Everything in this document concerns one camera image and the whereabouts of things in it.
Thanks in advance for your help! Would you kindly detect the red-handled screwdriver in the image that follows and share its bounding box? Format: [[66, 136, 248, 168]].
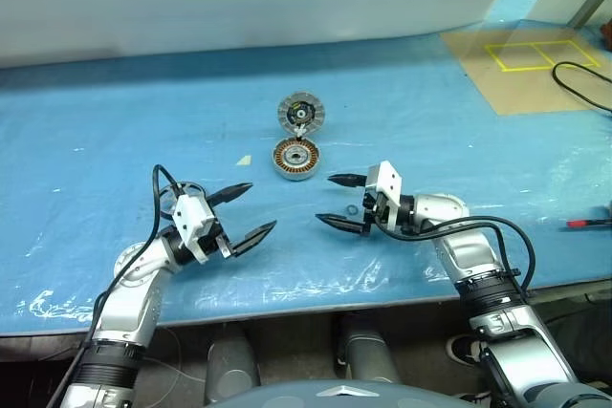
[[566, 218, 612, 229]]

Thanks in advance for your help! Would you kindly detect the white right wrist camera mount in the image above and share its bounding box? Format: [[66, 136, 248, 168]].
[[365, 161, 405, 235]]

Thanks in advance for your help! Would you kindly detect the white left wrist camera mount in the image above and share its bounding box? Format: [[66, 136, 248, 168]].
[[172, 193, 226, 265]]

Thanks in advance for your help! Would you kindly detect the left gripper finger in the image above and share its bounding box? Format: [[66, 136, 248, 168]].
[[228, 219, 278, 260], [206, 182, 253, 211]]

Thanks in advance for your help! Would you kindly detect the silver spoked rotor wheel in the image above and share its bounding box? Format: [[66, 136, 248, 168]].
[[159, 180, 209, 225]]

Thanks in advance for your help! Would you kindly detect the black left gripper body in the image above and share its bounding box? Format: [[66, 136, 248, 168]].
[[193, 195, 240, 262]]

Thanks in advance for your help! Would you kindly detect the grey rounded shell with emblem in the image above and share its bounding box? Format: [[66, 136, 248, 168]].
[[200, 372, 479, 408]]

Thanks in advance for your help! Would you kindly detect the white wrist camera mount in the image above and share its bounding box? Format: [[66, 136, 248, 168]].
[[172, 193, 226, 265], [365, 161, 405, 235]]

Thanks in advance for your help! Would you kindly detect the dark grey rounded cylinder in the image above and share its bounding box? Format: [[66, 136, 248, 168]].
[[205, 326, 262, 404], [341, 314, 401, 383]]

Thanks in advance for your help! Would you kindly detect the thin white wire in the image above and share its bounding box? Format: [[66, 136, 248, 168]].
[[142, 331, 211, 397]]

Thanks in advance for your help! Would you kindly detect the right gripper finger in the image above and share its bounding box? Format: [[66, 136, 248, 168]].
[[314, 212, 372, 237], [326, 172, 370, 189]]

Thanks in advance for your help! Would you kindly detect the motor stator with copper windings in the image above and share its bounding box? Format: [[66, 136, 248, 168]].
[[272, 138, 322, 183]]

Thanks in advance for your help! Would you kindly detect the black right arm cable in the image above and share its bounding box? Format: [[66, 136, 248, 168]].
[[374, 214, 536, 297]]

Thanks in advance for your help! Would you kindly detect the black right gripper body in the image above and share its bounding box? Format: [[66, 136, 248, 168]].
[[361, 186, 398, 237]]

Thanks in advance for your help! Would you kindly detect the round silver motor cover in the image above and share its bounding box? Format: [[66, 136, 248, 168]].
[[276, 91, 327, 136]]

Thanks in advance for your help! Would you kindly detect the brown cardboard sheet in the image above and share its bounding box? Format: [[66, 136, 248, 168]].
[[439, 28, 612, 117]]

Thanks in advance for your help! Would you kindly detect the black cable on cardboard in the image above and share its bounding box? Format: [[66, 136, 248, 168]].
[[552, 61, 612, 118]]

